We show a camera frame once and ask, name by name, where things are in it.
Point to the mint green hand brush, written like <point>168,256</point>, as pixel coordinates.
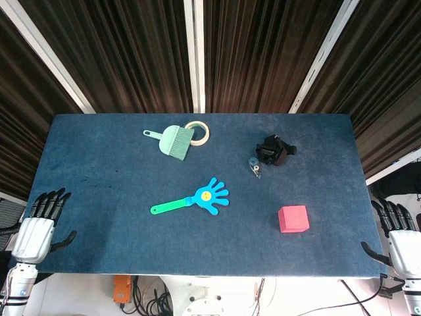
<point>174,141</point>

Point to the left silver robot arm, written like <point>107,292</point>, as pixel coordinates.
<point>18,286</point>

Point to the blue correction tape dispenser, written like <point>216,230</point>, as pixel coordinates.
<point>255,166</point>

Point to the blue table cloth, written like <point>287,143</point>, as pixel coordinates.
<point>115,243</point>

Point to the white frame post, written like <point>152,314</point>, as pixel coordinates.
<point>49,56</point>
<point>195,56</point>
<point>324,56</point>

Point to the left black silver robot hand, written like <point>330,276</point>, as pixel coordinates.
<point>34,235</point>

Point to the red foam cube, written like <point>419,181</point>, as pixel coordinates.
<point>293,219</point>

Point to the dark brown curtain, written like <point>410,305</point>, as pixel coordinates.
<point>138,49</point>

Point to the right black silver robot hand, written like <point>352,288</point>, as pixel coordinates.
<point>406,250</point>

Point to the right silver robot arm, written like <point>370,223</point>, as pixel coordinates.
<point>413,296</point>

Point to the white masking tape roll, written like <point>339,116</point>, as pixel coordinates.
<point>204,136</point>

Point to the white frame rail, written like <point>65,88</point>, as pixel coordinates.
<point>394,169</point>

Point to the orange device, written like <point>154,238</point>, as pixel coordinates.
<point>122,289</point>

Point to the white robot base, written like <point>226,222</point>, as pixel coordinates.
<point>204,296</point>

